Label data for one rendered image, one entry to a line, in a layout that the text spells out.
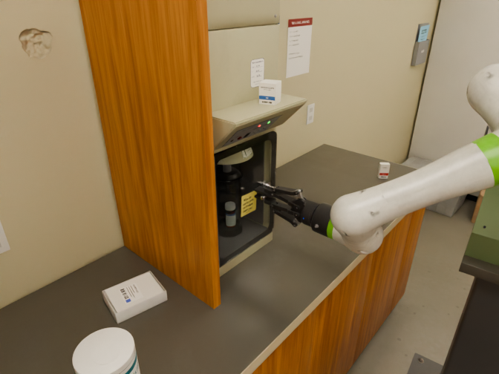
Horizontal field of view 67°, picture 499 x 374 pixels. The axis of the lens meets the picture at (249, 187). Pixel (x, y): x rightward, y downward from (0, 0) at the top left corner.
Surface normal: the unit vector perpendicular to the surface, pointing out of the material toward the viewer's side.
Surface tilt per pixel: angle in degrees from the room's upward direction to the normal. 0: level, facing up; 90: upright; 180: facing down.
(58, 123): 90
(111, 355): 0
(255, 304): 0
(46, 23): 90
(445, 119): 90
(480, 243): 90
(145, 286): 0
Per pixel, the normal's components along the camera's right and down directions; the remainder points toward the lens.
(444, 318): 0.00, -0.89
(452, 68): -0.66, 0.35
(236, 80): 0.75, 0.30
